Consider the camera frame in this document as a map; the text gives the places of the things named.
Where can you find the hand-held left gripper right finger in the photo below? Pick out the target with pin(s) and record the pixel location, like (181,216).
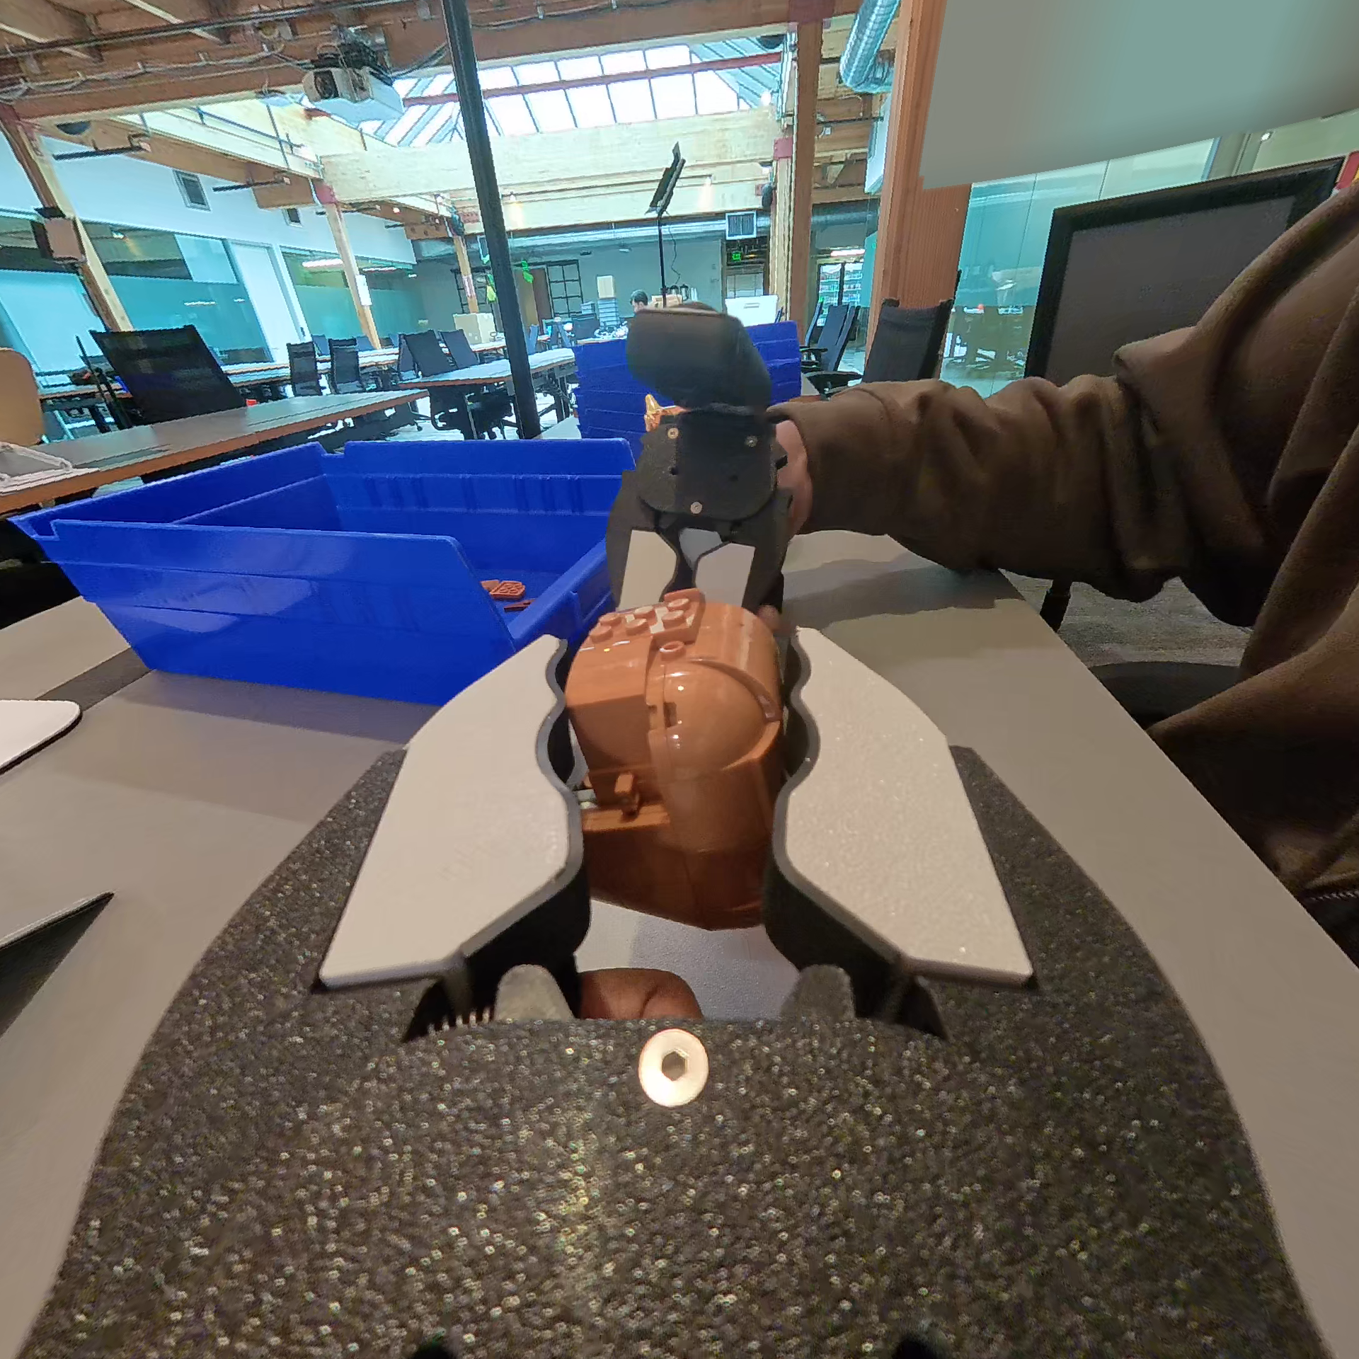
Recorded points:
(891,839)

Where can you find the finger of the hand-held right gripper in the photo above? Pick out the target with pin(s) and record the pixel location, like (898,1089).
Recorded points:
(645,568)
(729,573)

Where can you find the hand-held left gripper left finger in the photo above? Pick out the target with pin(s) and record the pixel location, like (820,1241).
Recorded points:
(445,839)

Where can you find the brown lego head model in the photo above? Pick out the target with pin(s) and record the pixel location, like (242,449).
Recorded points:
(689,743)

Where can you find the blue plastic parts bin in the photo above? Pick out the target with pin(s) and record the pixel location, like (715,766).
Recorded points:
(265,615)

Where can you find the person's right forearm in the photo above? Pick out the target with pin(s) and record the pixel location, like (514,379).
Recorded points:
(1061,478)

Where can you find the tan lego creature model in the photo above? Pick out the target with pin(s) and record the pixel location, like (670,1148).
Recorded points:
(663,411)

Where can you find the lego instruction booklet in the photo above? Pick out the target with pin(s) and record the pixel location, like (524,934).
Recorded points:
(42,945)

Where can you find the person's right hand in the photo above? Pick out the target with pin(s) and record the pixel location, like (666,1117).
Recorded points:
(801,478)

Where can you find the stack of blue bins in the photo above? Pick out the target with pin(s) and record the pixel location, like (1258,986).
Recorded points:
(605,382)

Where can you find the white sign board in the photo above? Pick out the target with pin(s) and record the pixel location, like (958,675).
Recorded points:
(754,310)

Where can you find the row of black office chairs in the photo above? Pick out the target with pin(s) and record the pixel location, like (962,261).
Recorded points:
(424,350)

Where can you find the wooden building column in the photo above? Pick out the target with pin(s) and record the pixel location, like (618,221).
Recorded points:
(919,245)

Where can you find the black building column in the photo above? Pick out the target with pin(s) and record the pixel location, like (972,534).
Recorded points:
(490,245)

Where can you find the person's brown jacket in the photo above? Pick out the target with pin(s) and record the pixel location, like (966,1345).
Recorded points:
(1273,743)

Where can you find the long brown desk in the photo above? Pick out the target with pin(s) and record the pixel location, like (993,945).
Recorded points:
(212,424)

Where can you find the black framed monitor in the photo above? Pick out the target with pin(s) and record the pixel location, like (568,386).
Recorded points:
(1168,276)

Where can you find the wooden chair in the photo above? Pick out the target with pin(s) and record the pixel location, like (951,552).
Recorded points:
(16,394)

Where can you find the silver ventilation duct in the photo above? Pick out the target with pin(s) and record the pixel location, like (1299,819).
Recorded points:
(870,43)

